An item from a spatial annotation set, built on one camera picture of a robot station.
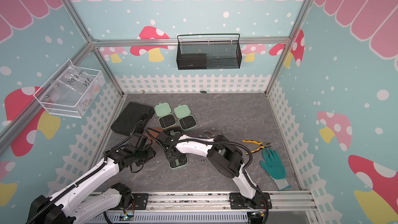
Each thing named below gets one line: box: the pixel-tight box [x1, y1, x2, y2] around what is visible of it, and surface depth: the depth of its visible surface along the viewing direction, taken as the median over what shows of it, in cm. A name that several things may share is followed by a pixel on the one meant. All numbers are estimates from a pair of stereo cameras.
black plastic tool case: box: [110, 101, 155, 137], surface depth 104 cm
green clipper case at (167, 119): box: [153, 102, 177, 130], surface depth 108 cm
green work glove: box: [259, 147, 292, 191], surface depth 85 cm
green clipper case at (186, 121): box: [173, 104, 198, 131], surface depth 107 cm
